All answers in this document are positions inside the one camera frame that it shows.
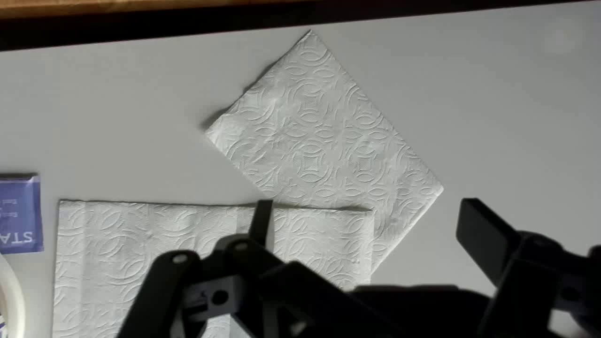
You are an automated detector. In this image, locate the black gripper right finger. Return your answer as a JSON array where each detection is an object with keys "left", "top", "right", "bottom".
[{"left": 455, "top": 196, "right": 601, "bottom": 338}]

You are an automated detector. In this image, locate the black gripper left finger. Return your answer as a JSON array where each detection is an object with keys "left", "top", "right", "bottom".
[{"left": 115, "top": 196, "right": 403, "bottom": 338}]

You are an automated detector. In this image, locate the plain white paper plate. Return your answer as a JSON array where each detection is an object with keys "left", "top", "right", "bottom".
[{"left": 0, "top": 251, "right": 27, "bottom": 338}]

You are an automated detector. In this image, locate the blue tea bag packet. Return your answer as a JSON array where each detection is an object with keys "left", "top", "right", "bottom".
[{"left": 0, "top": 172, "right": 46, "bottom": 255}]

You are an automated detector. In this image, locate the white embossed paper towel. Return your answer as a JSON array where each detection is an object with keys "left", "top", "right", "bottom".
[
  {"left": 236, "top": 202, "right": 376, "bottom": 292},
  {"left": 206, "top": 27, "right": 446, "bottom": 270},
  {"left": 53, "top": 196, "right": 243, "bottom": 338}
]

